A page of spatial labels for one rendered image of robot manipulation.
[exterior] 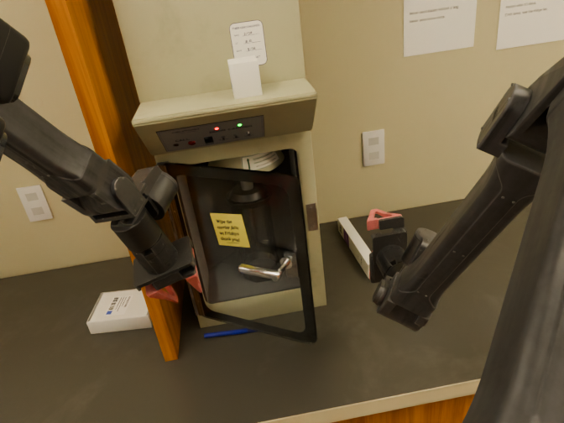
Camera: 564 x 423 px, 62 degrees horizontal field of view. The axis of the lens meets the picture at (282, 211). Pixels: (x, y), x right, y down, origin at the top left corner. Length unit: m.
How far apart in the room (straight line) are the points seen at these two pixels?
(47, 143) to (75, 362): 0.73
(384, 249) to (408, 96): 0.71
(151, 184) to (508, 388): 0.58
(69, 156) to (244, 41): 0.42
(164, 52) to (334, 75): 0.62
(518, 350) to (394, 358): 0.78
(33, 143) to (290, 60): 0.50
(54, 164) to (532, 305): 0.53
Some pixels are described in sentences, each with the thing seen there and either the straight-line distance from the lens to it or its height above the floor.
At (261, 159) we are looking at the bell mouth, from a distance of 1.01.
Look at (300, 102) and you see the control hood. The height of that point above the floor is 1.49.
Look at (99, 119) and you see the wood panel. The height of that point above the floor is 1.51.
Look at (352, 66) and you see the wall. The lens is 1.41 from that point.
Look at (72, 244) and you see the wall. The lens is 1.63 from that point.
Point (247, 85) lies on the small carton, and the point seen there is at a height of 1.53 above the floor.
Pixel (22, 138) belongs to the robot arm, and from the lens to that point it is 0.62.
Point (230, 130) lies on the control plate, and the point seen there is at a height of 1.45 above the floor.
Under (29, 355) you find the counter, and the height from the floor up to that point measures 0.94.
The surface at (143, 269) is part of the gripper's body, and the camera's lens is 0.79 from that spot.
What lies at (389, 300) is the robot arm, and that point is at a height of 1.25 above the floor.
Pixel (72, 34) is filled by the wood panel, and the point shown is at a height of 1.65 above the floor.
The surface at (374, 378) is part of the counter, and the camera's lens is 1.04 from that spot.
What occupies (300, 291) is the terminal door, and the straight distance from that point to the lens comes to 0.95.
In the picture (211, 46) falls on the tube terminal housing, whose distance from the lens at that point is 0.91.
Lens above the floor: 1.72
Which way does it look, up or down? 29 degrees down
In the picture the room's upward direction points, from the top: 8 degrees counter-clockwise
